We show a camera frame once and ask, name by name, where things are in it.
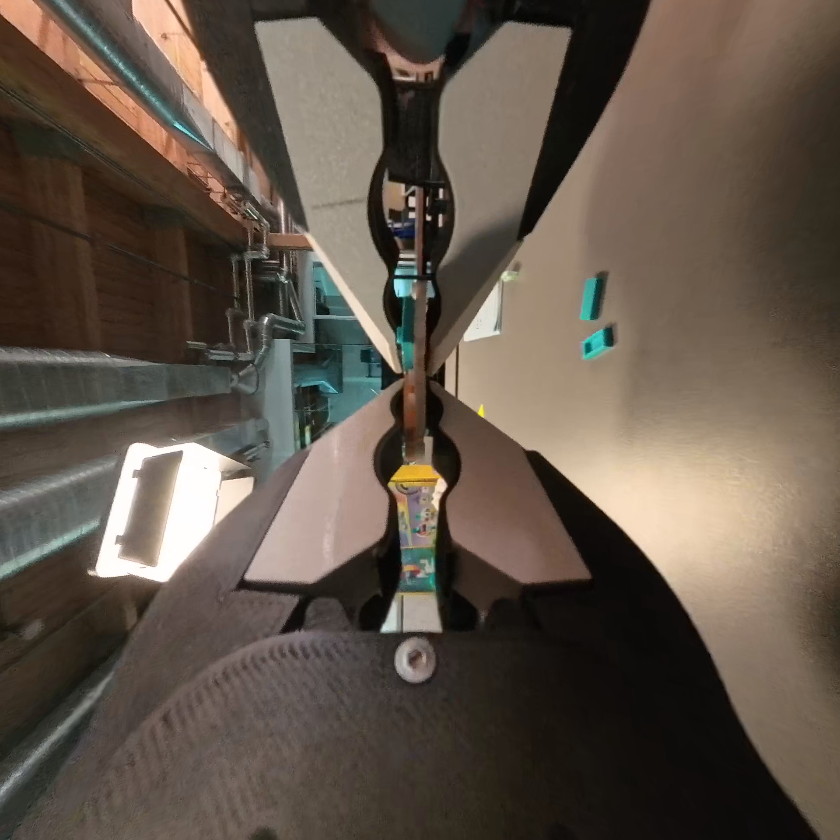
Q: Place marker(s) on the open instruction booklet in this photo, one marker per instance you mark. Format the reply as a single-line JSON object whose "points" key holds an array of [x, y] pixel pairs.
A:
{"points": [[485, 318]]}

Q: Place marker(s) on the round white brick plate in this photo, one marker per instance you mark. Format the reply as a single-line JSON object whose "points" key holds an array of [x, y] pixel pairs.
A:
{"points": [[415, 394]]}

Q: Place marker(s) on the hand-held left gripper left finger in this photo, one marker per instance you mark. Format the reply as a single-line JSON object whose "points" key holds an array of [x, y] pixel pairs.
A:
{"points": [[321, 518]]}

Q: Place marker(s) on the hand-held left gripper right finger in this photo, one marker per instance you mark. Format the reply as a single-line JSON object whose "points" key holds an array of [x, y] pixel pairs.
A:
{"points": [[518, 525]]}

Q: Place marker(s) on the pale green small brick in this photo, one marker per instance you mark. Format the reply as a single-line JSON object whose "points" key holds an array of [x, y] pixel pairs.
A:
{"points": [[512, 272]]}

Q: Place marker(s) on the silver ventilation duct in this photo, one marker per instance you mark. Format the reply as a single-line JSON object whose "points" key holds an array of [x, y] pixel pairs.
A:
{"points": [[98, 387], [52, 518]]}

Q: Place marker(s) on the grey pipe cluster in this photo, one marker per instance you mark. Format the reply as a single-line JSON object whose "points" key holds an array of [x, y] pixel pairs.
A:
{"points": [[262, 308]]}

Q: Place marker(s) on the yellow toy set box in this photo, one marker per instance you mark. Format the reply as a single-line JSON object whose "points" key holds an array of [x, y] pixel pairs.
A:
{"points": [[417, 525]]}

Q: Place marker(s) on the long grey ceiling duct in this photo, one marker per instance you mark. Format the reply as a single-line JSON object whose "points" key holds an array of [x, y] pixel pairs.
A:
{"points": [[131, 72]]}

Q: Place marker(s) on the white lamp light panel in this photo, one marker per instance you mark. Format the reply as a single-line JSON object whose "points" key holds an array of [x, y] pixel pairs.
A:
{"points": [[197, 472]]}

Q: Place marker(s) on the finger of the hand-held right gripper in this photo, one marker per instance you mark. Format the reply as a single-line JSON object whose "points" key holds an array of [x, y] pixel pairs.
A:
{"points": [[499, 144], [321, 144]]}

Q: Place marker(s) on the teal flat tile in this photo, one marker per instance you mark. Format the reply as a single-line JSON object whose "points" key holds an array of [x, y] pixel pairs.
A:
{"points": [[597, 342], [592, 298]]}

